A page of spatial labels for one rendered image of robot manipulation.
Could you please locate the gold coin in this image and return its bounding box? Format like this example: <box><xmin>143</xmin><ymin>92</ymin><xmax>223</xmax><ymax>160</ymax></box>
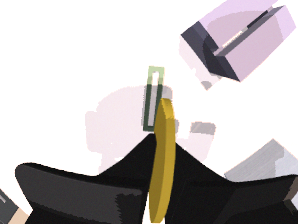
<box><xmin>148</xmin><ymin>99</ymin><xmax>176</xmax><ymax>224</ymax></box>

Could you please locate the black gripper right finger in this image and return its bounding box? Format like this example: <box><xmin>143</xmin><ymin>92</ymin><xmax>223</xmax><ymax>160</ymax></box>
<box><xmin>165</xmin><ymin>143</ymin><xmax>298</xmax><ymax>224</ymax></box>

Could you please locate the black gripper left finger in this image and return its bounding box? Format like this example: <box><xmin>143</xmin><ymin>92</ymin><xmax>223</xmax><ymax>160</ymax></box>
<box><xmin>15</xmin><ymin>132</ymin><xmax>157</xmax><ymax>224</ymax></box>

